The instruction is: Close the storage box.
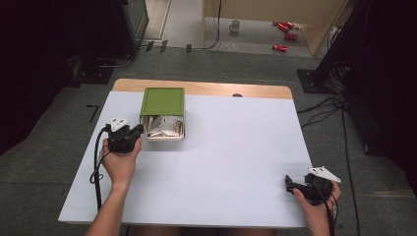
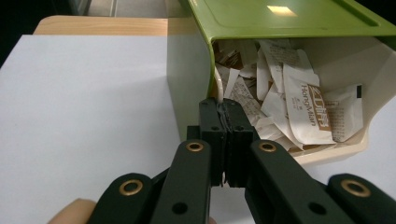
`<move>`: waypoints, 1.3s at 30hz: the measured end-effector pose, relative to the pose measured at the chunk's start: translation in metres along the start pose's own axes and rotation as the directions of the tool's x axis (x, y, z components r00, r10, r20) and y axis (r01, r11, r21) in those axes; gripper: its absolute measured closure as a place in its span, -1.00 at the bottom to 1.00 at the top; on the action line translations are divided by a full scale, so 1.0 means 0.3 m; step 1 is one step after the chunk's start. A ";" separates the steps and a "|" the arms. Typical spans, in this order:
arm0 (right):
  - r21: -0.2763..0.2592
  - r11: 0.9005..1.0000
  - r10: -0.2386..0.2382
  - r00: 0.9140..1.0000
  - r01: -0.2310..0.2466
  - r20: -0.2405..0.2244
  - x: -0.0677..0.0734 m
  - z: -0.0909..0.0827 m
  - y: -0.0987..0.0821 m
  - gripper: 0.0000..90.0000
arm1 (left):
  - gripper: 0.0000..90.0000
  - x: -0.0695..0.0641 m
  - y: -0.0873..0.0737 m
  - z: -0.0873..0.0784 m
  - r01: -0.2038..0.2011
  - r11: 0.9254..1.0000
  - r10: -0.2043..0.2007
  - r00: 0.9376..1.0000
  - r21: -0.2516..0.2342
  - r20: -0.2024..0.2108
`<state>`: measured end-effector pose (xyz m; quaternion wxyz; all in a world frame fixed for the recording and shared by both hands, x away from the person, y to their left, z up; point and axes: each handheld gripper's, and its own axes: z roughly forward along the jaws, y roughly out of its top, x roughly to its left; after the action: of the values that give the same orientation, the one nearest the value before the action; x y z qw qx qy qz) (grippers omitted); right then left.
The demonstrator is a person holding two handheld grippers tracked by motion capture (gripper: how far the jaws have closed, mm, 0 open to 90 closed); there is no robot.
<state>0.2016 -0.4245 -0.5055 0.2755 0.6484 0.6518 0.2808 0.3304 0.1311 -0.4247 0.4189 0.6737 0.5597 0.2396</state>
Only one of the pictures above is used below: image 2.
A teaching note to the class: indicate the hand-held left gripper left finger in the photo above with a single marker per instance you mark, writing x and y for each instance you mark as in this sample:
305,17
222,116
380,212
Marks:
186,174

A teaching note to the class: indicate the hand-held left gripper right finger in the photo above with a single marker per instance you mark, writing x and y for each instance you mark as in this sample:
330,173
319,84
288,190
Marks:
267,174

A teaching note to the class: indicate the green-lidded cream storage box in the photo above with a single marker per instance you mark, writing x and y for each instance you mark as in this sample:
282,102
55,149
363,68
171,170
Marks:
280,18

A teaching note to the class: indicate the pile of white paper packets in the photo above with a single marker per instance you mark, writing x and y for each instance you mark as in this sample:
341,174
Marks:
295,99

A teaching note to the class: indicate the white table cover sheet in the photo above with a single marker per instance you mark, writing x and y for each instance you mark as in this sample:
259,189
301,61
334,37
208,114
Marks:
77,109

